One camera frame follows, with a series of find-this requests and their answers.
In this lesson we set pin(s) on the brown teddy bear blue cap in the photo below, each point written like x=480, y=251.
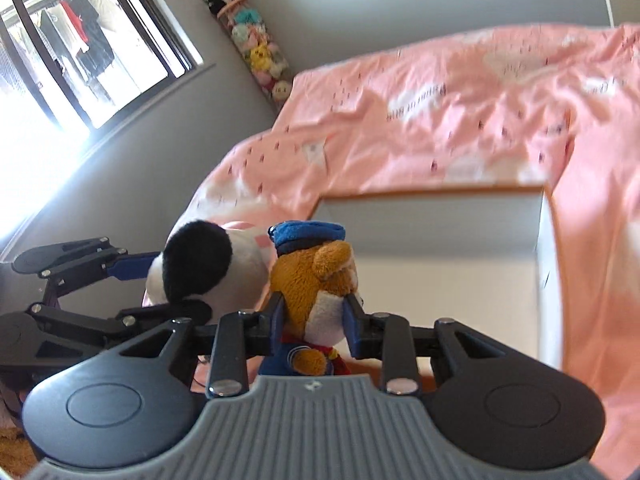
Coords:
x=314, y=271

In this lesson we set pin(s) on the white black plush toy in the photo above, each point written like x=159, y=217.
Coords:
x=227, y=267

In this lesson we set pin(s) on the orange cardboard storage box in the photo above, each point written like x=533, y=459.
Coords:
x=485, y=257

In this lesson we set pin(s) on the pink bed duvet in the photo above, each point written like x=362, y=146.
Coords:
x=548, y=103

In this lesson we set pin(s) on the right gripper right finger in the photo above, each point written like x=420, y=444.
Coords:
x=383, y=335

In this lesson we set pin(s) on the window with black frame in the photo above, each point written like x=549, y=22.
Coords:
x=90, y=63

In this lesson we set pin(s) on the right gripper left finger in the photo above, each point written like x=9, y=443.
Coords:
x=257, y=332

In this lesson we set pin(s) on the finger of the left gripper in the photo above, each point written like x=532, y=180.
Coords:
x=118, y=264
x=141, y=318

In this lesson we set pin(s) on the hanging plush toy organizer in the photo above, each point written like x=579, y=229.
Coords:
x=251, y=37

